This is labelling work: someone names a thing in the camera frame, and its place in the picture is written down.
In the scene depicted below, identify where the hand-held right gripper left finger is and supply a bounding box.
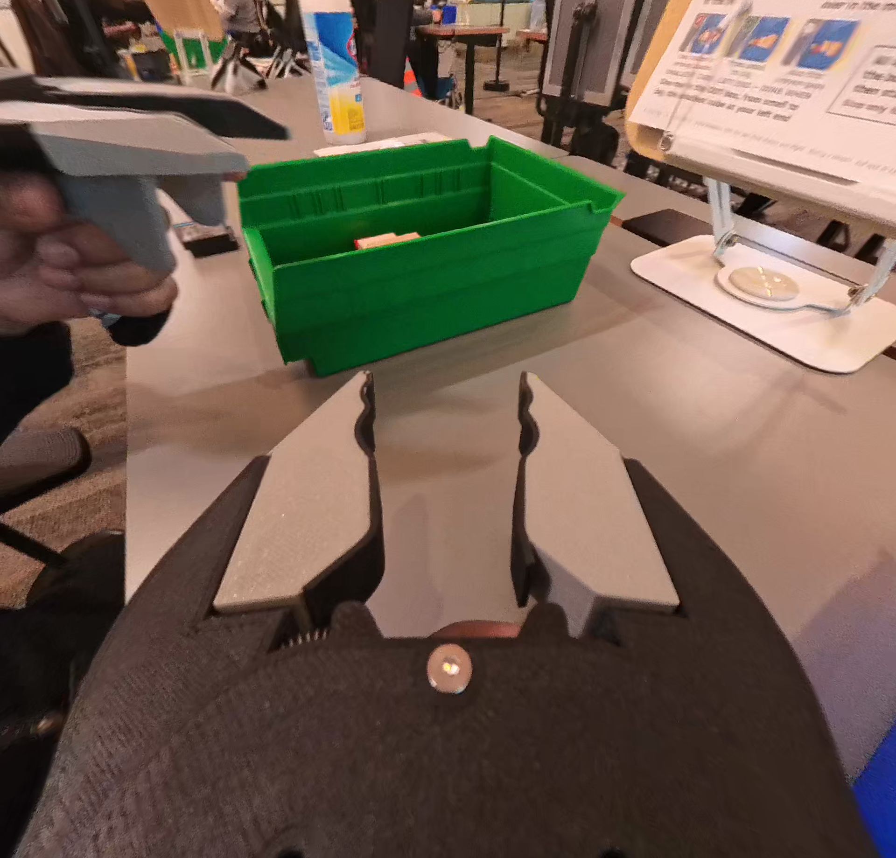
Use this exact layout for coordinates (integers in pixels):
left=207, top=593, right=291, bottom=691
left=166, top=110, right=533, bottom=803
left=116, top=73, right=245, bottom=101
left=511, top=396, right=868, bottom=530
left=212, top=371, right=386, bottom=617

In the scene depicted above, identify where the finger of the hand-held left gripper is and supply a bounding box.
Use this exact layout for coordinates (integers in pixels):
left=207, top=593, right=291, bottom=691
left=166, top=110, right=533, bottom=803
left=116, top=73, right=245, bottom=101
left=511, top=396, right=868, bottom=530
left=0, top=73, right=292, bottom=140
left=0, top=101, right=250, bottom=229

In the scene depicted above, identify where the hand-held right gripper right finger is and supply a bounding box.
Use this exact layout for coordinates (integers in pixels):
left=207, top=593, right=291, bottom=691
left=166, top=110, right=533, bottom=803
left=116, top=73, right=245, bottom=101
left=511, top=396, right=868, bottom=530
left=510, top=371, right=681, bottom=638

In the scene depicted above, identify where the green plastic bin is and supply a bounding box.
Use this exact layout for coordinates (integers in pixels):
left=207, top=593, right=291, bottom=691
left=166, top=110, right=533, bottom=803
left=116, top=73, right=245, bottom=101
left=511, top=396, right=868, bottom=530
left=237, top=135, right=626, bottom=378

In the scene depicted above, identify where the blue plastic bin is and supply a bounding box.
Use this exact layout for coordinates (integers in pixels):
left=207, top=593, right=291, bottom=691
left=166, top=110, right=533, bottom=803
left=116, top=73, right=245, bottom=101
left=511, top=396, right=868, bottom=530
left=850, top=725, right=896, bottom=858

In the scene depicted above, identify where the grey desk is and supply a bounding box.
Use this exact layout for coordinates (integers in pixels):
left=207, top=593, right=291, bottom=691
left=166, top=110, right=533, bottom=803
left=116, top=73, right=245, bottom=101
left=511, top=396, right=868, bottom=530
left=123, top=74, right=896, bottom=783

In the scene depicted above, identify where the person's left hand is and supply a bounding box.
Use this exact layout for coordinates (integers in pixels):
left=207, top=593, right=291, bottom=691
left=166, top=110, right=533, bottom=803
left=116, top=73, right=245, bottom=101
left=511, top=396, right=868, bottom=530
left=0, top=171, right=180, bottom=339

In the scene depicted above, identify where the wipes canister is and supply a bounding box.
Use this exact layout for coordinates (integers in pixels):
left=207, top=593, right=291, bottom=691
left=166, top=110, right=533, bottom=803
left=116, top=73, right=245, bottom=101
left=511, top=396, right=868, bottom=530
left=297, top=0, right=369, bottom=147

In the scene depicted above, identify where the white paper sheet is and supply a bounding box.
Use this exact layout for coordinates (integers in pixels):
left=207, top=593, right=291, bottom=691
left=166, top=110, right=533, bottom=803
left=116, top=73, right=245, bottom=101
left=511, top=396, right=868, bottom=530
left=313, top=132, right=457, bottom=158

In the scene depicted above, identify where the wooden document stand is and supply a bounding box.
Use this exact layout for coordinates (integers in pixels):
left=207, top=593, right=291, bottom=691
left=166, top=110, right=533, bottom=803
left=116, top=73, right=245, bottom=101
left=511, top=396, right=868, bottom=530
left=624, top=0, right=896, bottom=375

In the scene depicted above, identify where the black phone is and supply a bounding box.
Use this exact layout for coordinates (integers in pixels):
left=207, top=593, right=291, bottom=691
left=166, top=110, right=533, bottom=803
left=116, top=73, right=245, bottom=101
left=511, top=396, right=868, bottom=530
left=621, top=208, right=713, bottom=249

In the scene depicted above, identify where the printed instruction sheet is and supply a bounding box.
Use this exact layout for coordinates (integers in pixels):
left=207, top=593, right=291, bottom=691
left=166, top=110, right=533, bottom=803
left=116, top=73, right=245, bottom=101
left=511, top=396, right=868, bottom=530
left=629, top=0, right=896, bottom=188

